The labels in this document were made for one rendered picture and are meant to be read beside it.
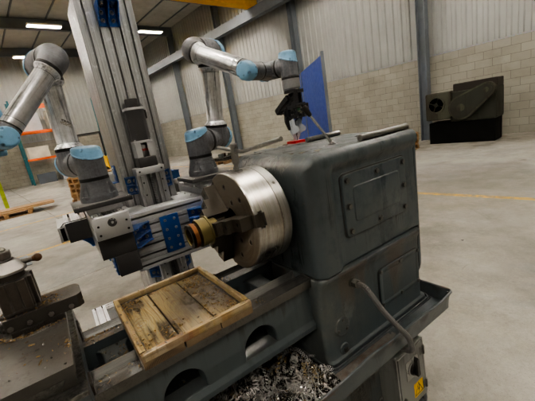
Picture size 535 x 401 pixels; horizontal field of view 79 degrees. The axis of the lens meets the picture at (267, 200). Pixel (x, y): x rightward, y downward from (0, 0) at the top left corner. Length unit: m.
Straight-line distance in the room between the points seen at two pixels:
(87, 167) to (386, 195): 1.17
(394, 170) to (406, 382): 0.82
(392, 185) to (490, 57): 9.85
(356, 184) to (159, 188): 0.99
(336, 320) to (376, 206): 0.41
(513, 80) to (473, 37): 1.57
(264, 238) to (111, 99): 1.09
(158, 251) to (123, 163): 0.46
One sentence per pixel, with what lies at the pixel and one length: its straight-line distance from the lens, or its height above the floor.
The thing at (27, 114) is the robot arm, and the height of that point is 1.53.
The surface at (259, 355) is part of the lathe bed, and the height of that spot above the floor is 0.71.
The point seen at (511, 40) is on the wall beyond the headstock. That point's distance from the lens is 10.91.
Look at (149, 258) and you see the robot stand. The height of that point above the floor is 0.85.
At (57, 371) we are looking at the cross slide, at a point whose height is 0.97.
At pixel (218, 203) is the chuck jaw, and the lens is 1.04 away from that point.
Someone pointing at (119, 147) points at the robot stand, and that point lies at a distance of 1.72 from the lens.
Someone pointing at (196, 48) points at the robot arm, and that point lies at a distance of 1.60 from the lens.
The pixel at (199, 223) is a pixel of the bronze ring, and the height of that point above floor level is 1.11.
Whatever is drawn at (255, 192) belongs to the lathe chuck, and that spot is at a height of 1.18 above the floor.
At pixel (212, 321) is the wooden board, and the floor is 0.90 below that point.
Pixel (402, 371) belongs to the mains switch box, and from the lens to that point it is 1.47.
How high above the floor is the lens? 1.37
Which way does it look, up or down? 14 degrees down
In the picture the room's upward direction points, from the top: 10 degrees counter-clockwise
